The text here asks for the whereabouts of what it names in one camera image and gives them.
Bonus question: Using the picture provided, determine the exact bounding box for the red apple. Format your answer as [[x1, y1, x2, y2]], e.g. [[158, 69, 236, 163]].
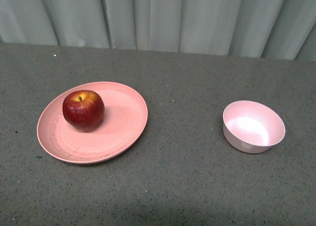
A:
[[62, 90, 105, 131]]

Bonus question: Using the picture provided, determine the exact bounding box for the pink plate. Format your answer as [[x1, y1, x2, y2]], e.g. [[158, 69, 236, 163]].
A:
[[37, 81, 148, 164]]

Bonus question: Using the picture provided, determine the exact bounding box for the light pink bowl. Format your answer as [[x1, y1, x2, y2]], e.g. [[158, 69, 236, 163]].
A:
[[223, 100, 286, 154]]

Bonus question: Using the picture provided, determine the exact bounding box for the white curtain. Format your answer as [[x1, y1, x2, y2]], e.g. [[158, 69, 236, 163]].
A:
[[0, 0, 316, 61]]

